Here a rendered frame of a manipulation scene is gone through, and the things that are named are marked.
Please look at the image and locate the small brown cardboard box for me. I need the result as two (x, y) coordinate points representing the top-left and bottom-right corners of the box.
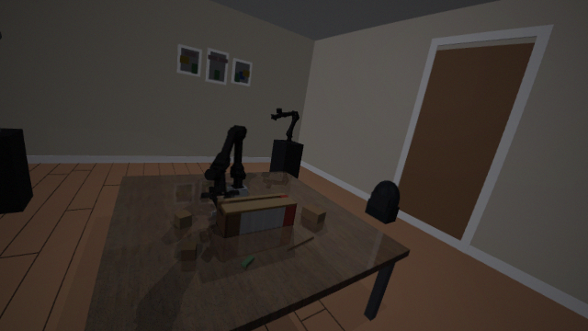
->
(181, 241), (197, 261)

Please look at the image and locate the small green block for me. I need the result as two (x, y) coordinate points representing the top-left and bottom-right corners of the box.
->
(241, 255), (254, 268)

